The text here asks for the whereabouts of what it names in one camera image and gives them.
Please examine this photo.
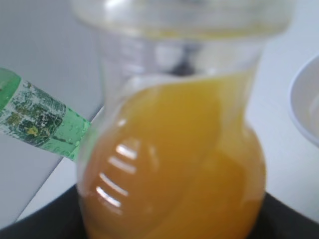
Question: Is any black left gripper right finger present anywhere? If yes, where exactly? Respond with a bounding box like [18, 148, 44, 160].
[254, 193, 319, 239]

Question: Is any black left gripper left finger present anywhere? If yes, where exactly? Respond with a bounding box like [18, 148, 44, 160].
[0, 186, 87, 239]

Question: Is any NFC orange juice bottle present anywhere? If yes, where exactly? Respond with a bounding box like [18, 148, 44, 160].
[71, 0, 295, 239]

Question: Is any yellow paper cup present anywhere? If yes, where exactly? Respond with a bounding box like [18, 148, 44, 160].
[288, 55, 319, 146]

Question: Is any green plastic soda bottle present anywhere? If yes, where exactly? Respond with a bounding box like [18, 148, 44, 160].
[0, 68, 91, 161]

